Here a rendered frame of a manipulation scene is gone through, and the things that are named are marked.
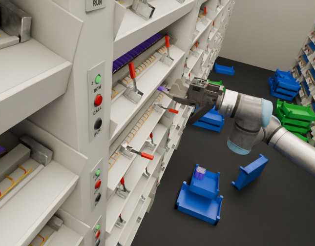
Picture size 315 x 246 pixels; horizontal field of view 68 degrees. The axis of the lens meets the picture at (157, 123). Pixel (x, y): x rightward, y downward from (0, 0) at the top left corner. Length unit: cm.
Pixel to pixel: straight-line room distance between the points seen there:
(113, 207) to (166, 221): 92
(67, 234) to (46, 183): 19
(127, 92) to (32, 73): 34
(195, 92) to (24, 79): 65
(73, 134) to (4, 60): 13
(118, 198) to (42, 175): 47
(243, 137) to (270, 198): 131
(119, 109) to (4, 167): 26
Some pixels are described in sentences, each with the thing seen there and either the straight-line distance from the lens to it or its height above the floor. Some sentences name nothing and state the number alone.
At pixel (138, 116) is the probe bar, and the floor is 97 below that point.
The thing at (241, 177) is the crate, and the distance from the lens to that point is 197.
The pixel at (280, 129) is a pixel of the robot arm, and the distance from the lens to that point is 98.
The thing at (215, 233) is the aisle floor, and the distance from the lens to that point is 175.
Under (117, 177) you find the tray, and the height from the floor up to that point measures 93.
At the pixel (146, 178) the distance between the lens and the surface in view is 114.
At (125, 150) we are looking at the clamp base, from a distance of 68.
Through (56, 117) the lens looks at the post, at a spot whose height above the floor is 122.
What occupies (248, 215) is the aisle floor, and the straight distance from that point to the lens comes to 193.
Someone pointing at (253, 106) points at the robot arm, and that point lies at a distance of 82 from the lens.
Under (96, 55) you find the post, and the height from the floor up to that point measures 131.
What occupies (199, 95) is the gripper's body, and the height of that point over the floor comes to 105.
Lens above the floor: 143
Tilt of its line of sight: 36 degrees down
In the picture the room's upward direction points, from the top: 11 degrees clockwise
